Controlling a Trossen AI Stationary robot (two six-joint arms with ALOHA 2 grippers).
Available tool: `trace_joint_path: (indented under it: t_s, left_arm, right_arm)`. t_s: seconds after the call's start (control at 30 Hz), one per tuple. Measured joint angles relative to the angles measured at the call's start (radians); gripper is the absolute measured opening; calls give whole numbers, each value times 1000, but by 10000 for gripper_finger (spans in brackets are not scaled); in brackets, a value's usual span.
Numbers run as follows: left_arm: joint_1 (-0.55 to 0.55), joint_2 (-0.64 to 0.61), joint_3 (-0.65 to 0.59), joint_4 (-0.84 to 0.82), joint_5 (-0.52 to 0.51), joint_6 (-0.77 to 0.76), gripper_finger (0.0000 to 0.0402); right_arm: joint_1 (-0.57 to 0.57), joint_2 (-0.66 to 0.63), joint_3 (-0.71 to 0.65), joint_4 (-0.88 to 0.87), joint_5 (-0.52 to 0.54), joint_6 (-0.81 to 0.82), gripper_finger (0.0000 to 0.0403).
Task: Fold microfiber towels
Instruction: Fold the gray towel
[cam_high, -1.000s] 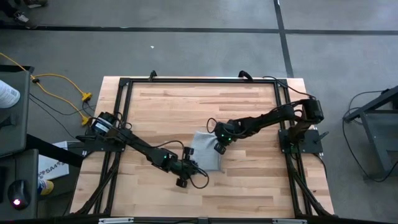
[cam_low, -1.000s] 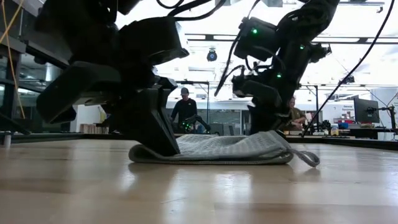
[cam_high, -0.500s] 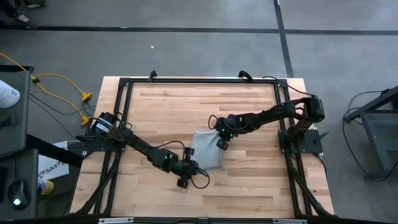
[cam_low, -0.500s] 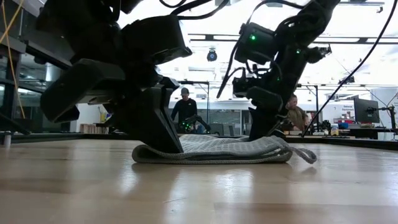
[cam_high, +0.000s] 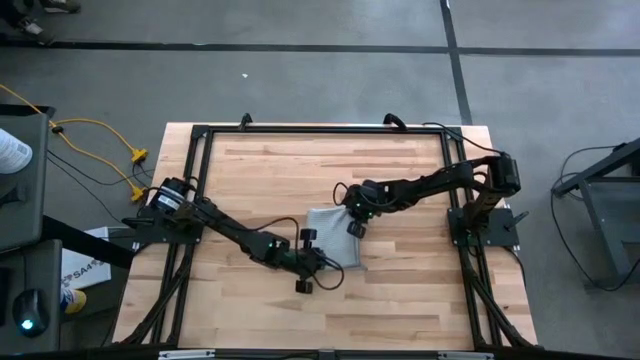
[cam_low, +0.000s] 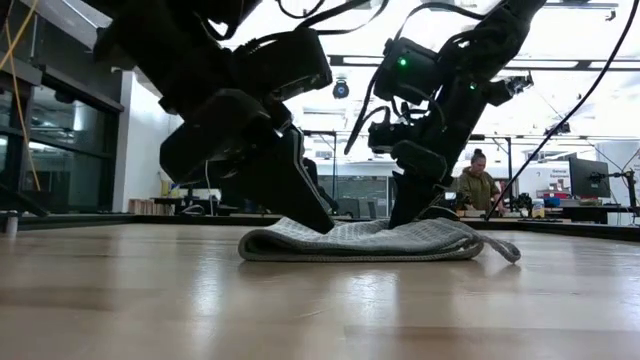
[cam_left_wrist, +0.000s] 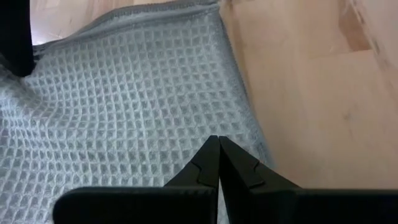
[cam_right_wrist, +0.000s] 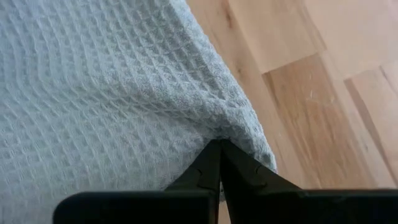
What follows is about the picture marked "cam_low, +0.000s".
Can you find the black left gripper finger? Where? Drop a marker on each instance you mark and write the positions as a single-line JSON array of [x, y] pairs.
[[270, 175]]

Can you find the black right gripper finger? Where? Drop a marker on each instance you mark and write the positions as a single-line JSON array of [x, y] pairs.
[[415, 195]]

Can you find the grey microfiber towel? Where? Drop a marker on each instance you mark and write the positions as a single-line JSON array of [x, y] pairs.
[[350, 245]]

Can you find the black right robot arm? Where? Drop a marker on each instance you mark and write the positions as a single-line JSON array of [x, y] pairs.
[[490, 35]]

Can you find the black background robot arm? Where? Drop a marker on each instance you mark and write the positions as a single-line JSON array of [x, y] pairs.
[[522, 202]]

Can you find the yellow container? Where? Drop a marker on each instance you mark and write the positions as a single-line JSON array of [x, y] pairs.
[[170, 189]]

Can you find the long ceiling light bar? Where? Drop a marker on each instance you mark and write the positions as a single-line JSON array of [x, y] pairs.
[[550, 64]]

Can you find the small yellow white bottle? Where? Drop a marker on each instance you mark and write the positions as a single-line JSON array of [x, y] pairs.
[[538, 210]]

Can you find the blue box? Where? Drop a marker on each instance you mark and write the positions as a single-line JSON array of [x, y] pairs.
[[552, 202]]

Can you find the wooden crates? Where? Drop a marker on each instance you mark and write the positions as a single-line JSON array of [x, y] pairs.
[[150, 206]]

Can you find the black computer monitor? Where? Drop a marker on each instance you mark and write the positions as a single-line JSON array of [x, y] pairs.
[[589, 177]]

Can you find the black desk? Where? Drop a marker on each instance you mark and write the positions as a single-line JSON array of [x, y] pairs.
[[595, 212]]

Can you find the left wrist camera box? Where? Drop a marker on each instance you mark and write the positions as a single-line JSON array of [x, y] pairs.
[[285, 62]]

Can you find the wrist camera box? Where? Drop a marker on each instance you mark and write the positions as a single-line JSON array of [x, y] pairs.
[[392, 137], [285, 62]]

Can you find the black background rig frame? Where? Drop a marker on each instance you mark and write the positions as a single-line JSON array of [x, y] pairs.
[[334, 165], [509, 150]]

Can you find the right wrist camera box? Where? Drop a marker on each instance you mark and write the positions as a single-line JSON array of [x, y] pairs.
[[392, 137]]

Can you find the black ceiling camera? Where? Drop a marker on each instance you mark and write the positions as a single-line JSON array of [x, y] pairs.
[[341, 89], [520, 84]]

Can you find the black metal table frame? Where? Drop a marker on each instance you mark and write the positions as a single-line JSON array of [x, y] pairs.
[[150, 219]]

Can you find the small grey post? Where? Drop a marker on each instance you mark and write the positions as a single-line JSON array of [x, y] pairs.
[[11, 224]]

